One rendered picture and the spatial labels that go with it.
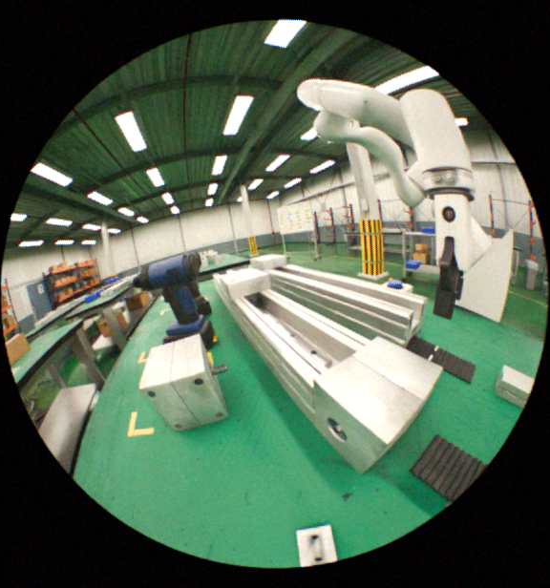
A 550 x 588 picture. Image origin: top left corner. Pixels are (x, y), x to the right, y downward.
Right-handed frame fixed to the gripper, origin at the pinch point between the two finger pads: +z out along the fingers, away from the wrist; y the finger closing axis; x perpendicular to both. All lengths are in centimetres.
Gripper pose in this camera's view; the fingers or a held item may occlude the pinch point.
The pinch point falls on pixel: (449, 299)
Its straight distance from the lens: 32.5
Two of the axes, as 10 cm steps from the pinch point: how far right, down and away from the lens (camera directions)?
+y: 8.9, -2.7, 3.6
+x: -4.2, -2.3, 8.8
